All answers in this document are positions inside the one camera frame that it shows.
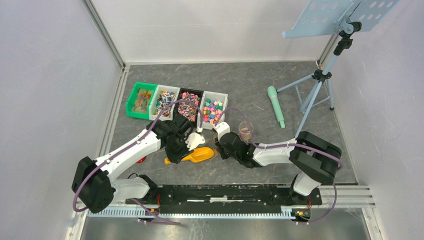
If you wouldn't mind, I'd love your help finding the clear plastic jar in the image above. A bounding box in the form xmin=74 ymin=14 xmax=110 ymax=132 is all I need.
xmin=238 ymin=121 xmax=254 ymax=143

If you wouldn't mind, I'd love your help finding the orange plastic scoop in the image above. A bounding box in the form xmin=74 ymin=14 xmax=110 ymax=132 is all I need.
xmin=164 ymin=147 xmax=215 ymax=165

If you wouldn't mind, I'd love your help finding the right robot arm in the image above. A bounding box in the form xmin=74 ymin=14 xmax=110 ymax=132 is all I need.
xmin=214 ymin=131 xmax=343 ymax=204

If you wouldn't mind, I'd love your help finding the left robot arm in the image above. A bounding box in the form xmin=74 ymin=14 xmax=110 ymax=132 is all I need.
xmin=71 ymin=114 xmax=205 ymax=213

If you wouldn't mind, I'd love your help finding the red jar lid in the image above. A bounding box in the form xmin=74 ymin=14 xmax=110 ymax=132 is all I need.
xmin=136 ymin=157 xmax=146 ymax=163

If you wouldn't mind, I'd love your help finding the black swirl lollipop bin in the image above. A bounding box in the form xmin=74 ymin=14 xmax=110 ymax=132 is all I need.
xmin=173 ymin=88 xmax=204 ymax=125

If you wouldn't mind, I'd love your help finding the white star candy bin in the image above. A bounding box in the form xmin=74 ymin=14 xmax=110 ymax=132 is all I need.
xmin=197 ymin=91 xmax=228 ymax=130

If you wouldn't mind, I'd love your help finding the white lollipop bin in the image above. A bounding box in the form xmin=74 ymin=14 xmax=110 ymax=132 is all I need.
xmin=148 ymin=84 xmax=181 ymax=121

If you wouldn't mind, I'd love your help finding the green candy bin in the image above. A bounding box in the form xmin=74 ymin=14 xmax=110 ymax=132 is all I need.
xmin=125 ymin=82 xmax=158 ymax=120

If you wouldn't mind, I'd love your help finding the blue music stand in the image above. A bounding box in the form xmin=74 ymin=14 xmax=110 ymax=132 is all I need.
xmin=276 ymin=0 xmax=399 ymax=137

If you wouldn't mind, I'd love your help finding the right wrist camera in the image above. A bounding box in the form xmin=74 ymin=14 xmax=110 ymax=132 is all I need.
xmin=212 ymin=121 xmax=231 ymax=141

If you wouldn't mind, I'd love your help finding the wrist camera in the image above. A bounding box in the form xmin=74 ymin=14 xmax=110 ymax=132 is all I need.
xmin=185 ymin=127 xmax=206 ymax=151
xmin=212 ymin=121 xmax=231 ymax=141

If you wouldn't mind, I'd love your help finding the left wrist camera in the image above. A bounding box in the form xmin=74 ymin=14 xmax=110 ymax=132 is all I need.
xmin=185 ymin=127 xmax=206 ymax=151

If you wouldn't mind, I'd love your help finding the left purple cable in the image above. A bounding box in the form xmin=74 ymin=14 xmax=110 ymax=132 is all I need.
xmin=72 ymin=98 xmax=205 ymax=226

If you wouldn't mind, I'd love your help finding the purple cable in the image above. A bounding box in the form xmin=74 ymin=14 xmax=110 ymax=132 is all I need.
xmin=215 ymin=106 xmax=345 ymax=226
xmin=72 ymin=98 xmax=205 ymax=226

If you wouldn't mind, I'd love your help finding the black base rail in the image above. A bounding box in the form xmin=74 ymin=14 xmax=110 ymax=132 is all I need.
xmin=138 ymin=184 xmax=323 ymax=215

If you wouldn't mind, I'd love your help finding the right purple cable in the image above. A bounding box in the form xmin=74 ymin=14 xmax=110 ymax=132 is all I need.
xmin=215 ymin=106 xmax=345 ymax=226

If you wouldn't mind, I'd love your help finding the aluminium frame post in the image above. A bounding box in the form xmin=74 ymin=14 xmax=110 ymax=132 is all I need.
xmin=82 ymin=0 xmax=126 ymax=69

